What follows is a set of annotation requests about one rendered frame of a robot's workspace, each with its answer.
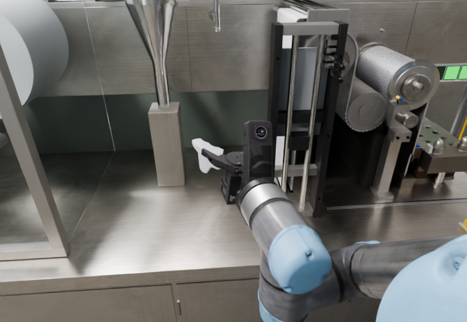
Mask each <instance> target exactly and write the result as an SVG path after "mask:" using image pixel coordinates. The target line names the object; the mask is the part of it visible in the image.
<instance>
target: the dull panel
mask: <svg viewBox="0 0 467 322"><path fill-rule="evenodd" d="M104 100H105V104H106V110H107V114H108V120H109V123H110V130H111V133H112V137H113V142H114V146H115V151H120V150H152V149H153V145H152V140H151V131H150V126H149V117H148V112H149V110H150V107H151V104H152V103H156V102H157V97H156V93H143V94H121V95H104ZM170 102H180V105H181V119H182V127H183V141H184V148H185V147H193V145H192V140H194V139H198V138H201V139H202V140H203V141H205V142H207V143H209V144H210V145H212V146H214V147H217V146H234V145H243V125H244V124H245V123H246V122H248V121H250V120H266V121H267V117H268V90H228V91H206V92H170Z"/></svg>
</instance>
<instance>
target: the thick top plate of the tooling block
mask: <svg viewBox="0 0 467 322"><path fill-rule="evenodd" d="M438 139H441V140H442V141H443V153H442V155H435V154H428V153H427V152H426V151H425V146H426V144H430V145H433V144H434V141H436V140H438ZM459 142H460V140H458V139H457V138H455V137H454V136H453V135H451V134H449V133H448V132H447V131H445V130H444V129H442V128H440V127H439V126H438V125H436V124H434V123H433V122H432V121H430V120H428V119H427V118H426V117H425V118H424V120H423V125H422V127H421V130H420V134H419V137H418V141H417V144H419V145H420V146H421V147H423V150H422V153H421V155H420V159H419V161H414V162H415V163H416V164H418V165H419V166H420V167H421V168H422V169H423V170H424V171H425V172H426V173H427V174H428V173H442V172H467V152H460V151H459V150H456V146H457V144H458V143H459Z"/></svg>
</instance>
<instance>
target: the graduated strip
mask: <svg viewBox="0 0 467 322"><path fill-rule="evenodd" d="M463 202H467V198H453V199H440V200H416V201H403V202H378V203H365V204H340V205H327V206H325V207H326V209H327V210H339V209H363V208H376V207H401V206H414V205H426V204H450V203H463Z"/></svg>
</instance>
